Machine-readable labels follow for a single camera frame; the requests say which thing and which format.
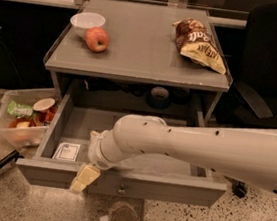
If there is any green snack bag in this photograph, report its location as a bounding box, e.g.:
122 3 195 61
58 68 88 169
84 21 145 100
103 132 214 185
7 100 34 118

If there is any black office chair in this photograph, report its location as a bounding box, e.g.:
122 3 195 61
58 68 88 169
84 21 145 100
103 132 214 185
207 2 277 194

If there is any grey cabinet table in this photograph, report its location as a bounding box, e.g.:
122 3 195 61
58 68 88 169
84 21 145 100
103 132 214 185
45 0 232 121

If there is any clear plastic storage bin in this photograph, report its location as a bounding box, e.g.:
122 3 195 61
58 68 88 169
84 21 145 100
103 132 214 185
0 88 59 149

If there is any small white bowl in bin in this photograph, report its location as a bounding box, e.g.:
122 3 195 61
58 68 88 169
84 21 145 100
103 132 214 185
33 97 55 112

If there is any red apple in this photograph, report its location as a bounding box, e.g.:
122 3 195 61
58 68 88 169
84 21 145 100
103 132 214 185
85 27 109 52

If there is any grey top drawer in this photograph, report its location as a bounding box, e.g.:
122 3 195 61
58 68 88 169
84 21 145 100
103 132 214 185
17 79 227 207

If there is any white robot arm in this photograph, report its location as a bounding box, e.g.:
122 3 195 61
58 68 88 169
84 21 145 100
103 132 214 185
70 114 277 193

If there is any round floor drain cover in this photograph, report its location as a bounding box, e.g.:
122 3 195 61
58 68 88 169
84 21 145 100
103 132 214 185
108 201 139 221

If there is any dark tape roll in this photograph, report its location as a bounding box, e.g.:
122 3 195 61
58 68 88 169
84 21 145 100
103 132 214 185
146 86 171 109

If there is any small white floor scrap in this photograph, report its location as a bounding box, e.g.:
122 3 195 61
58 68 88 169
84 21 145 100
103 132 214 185
99 215 109 221

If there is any white card in drawer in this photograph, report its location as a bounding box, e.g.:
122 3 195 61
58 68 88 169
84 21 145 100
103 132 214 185
52 142 81 161

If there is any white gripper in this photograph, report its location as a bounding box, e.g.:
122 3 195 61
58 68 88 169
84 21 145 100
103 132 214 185
69 130 120 193

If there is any brown yellow chip bag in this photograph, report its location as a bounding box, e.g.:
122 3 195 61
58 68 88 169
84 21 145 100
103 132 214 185
172 18 226 75

